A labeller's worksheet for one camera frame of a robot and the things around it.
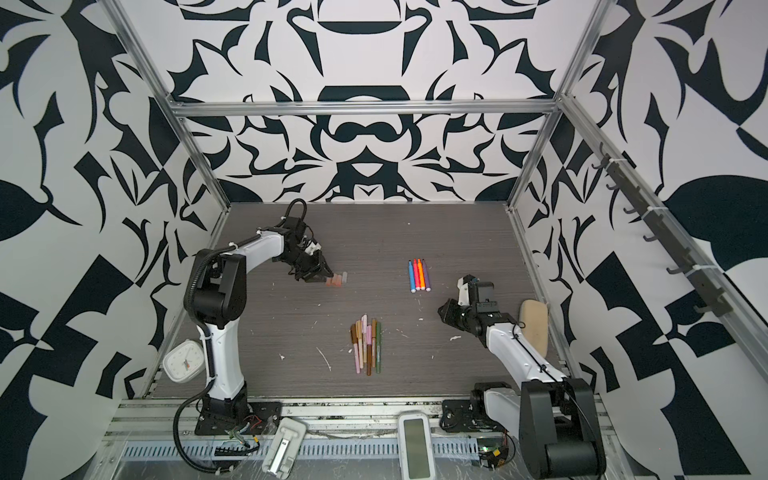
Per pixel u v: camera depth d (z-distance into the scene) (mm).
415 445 674
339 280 986
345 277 991
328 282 966
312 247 955
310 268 892
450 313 776
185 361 806
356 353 846
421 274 995
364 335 870
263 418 740
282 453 684
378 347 847
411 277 991
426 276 991
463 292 817
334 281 971
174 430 677
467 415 757
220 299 557
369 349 848
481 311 685
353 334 874
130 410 774
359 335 870
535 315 908
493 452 709
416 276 991
